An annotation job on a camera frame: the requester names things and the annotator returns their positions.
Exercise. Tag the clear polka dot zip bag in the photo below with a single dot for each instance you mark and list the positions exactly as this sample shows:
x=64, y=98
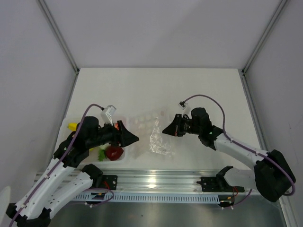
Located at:
x=148, y=127

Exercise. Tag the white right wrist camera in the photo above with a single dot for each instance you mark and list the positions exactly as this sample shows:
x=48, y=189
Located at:
x=184, y=107

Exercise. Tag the red apple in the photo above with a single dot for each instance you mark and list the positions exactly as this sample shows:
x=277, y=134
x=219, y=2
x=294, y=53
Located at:
x=113, y=153

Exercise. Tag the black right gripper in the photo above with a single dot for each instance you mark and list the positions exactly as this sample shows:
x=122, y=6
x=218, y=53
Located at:
x=174, y=128

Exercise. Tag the white slotted cable duct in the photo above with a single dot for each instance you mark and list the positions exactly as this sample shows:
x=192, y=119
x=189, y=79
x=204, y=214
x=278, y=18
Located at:
x=150, y=197

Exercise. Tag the white plastic basket tray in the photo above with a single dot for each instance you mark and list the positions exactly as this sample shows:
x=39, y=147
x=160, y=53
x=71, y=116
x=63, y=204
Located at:
x=81, y=144

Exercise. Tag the aluminium table edge rail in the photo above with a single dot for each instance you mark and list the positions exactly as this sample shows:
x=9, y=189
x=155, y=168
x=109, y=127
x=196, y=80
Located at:
x=158, y=181

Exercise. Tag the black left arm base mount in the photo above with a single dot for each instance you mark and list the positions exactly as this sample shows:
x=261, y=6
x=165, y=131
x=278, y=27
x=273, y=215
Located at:
x=106, y=182

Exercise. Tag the left aluminium frame post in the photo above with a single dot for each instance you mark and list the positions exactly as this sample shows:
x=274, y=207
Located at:
x=57, y=34

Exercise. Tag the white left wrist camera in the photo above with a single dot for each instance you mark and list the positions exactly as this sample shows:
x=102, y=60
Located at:
x=107, y=114

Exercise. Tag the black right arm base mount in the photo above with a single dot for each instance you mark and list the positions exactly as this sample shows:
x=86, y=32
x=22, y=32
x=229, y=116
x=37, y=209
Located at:
x=218, y=183

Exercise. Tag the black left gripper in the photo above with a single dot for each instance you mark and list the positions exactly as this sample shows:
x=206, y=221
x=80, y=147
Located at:
x=127, y=136

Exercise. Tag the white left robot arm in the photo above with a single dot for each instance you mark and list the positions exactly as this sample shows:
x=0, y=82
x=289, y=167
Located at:
x=45, y=199

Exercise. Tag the right aluminium frame post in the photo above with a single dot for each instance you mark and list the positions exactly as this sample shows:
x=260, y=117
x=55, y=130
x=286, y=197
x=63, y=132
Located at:
x=282, y=5

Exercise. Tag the white radish with leaves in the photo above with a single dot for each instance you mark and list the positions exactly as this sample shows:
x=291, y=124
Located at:
x=101, y=154

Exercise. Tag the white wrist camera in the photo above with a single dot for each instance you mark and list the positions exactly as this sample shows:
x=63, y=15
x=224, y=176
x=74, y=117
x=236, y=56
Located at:
x=184, y=107
x=107, y=114

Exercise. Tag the yellow banana bunch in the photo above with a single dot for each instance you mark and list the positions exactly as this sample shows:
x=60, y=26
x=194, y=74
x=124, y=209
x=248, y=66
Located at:
x=72, y=126

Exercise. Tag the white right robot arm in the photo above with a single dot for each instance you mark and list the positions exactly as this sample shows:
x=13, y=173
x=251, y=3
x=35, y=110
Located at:
x=268, y=172

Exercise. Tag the aluminium frame post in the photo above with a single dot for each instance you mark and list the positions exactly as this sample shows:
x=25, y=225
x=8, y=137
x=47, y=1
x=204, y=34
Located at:
x=57, y=34
x=282, y=5

